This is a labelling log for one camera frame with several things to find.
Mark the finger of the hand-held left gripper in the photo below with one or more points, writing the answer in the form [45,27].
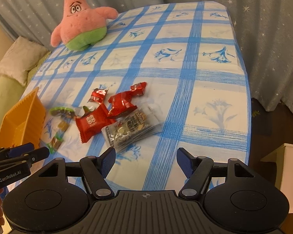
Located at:
[22,149]
[39,153]

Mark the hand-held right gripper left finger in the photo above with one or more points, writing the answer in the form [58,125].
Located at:
[109,159]

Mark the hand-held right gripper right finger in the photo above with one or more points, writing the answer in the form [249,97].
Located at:
[183,160]

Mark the yellow plastic basket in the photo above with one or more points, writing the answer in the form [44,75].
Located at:
[22,117]

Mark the red snack packet white symbol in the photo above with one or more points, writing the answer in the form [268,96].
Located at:
[91,124]

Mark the clear nut snack packet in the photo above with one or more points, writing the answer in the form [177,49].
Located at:
[138,119]
[117,135]

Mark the shiny red snack packet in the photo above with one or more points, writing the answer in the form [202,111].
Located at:
[120,104]

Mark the brown candy green wrapper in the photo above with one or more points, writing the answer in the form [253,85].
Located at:
[55,143]

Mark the small brown wrapped candy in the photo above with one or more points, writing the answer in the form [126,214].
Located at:
[63,125]

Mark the green sofa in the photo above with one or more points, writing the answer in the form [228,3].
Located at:
[2,97]

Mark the blue checked tablecloth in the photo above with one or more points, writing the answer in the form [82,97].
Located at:
[197,82]

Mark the white cushion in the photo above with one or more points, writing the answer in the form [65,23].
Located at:
[17,58]

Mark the pink starfish plush toy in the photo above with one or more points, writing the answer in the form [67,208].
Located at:
[80,22]

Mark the grey starred curtain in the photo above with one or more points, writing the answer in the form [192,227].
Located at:
[271,41]

